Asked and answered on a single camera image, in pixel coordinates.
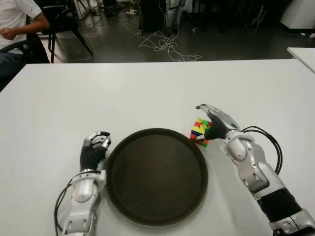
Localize black chair with slanted legs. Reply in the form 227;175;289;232
36;0;95;64

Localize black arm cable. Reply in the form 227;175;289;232
242;125;283;176
53;178;74;233

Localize white neighbouring table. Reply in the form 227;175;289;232
286;47;315;74

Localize tangled white floor cable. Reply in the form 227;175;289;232
125;23;203;62

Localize dark brown round plate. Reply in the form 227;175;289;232
105;127;209;226

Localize black cabinet on casters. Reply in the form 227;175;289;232
139;0;165;33

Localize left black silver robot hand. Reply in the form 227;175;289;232
80;131;112;172

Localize seated person in white shirt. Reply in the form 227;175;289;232
0;0;51;86

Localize multicoloured Rubik's cube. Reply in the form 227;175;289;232
189;118;213;148

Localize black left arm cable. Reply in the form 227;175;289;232
53;178;74;233

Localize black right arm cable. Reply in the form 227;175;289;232
242;125;283;176

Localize white cabinet with black base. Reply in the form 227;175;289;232
279;0;315;34

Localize black office chair with armrest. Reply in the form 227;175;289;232
0;31;51;64

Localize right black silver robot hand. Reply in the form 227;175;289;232
194;103;242;142

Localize silver humanoid robot legs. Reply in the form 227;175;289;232
165;0;184;32

